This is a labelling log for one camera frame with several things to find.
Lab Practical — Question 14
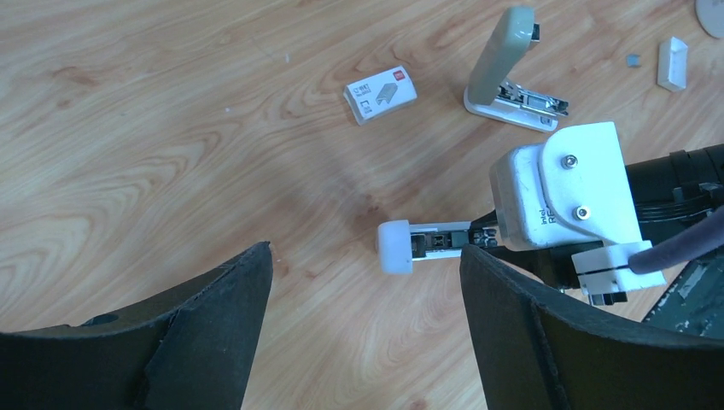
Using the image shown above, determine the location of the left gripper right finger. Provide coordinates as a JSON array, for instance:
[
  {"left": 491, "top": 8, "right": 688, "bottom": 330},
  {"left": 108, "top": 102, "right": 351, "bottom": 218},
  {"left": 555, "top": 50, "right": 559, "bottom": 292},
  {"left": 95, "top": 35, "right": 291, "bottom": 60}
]
[{"left": 459, "top": 245, "right": 723, "bottom": 409}]

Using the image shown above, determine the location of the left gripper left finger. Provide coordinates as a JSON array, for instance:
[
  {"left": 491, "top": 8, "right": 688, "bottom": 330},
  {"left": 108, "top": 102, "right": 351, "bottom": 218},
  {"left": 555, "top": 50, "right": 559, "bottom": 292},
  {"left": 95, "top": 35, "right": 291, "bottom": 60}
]
[{"left": 1, "top": 242, "right": 273, "bottom": 409}]

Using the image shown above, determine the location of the white stapler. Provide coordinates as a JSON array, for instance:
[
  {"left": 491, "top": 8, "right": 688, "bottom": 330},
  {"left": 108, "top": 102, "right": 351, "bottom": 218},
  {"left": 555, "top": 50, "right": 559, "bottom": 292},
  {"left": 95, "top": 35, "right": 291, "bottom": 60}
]
[{"left": 377, "top": 220, "right": 499, "bottom": 275}]

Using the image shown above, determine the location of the white staples box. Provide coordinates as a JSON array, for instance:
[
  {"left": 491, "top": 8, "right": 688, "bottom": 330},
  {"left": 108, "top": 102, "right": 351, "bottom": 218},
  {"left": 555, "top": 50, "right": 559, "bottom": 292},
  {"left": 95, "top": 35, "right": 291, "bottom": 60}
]
[{"left": 342, "top": 66, "right": 417, "bottom": 126}]

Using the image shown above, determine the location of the grey staple strip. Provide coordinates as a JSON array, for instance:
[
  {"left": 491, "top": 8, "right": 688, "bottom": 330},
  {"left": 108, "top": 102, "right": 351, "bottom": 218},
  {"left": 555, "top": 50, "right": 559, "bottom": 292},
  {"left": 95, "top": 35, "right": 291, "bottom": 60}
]
[{"left": 626, "top": 54, "right": 641, "bottom": 68}]

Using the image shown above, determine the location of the grey stapler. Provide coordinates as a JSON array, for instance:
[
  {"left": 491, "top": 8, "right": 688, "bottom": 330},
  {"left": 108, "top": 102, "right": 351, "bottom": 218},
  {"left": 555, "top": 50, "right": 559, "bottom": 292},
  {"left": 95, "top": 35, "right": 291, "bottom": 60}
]
[{"left": 463, "top": 6, "right": 569, "bottom": 132}]

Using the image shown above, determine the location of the staples tray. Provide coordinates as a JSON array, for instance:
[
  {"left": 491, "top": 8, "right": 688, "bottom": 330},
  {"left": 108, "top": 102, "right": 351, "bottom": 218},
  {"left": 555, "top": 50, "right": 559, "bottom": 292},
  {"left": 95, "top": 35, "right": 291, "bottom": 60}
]
[{"left": 657, "top": 37, "right": 688, "bottom": 92}]

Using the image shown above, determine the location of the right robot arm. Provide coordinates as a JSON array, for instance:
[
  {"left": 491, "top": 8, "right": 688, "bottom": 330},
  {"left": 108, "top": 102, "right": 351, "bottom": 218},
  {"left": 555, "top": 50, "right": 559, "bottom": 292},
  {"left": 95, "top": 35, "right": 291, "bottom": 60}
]
[{"left": 626, "top": 143, "right": 723, "bottom": 244}]

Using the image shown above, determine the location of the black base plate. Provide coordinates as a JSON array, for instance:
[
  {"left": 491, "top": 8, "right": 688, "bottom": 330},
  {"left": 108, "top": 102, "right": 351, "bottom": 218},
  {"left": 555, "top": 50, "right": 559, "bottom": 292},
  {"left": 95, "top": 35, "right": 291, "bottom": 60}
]
[{"left": 642, "top": 258, "right": 723, "bottom": 339}]

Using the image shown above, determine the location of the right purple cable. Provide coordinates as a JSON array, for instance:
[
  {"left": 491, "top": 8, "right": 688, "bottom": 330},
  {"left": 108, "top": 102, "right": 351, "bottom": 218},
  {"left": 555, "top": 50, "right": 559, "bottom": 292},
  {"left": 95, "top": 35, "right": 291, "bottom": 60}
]
[{"left": 628, "top": 206, "right": 724, "bottom": 276}]

